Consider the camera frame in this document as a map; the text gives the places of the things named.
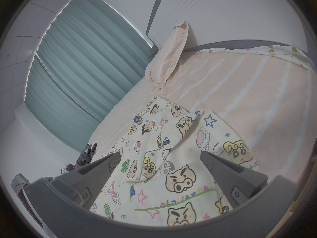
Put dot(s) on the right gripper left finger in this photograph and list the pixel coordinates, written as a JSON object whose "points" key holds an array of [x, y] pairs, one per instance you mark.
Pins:
{"points": [[81, 182]]}

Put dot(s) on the bed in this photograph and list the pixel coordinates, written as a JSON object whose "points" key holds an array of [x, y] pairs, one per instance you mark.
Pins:
{"points": [[247, 88]]}

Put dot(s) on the white printed pyjama top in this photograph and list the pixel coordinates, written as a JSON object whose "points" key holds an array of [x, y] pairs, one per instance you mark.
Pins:
{"points": [[168, 157]]}

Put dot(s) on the blue-green curtain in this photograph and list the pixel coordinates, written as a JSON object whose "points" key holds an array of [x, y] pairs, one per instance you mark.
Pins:
{"points": [[94, 46], [57, 103]]}

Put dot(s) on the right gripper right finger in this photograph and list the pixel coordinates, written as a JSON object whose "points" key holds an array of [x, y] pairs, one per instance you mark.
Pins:
{"points": [[237, 180]]}

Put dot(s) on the black garment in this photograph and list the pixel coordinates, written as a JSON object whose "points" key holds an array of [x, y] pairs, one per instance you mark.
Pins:
{"points": [[86, 155]]}

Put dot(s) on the pink striped pillow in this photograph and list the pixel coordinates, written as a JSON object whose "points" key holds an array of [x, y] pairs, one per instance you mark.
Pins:
{"points": [[166, 56]]}

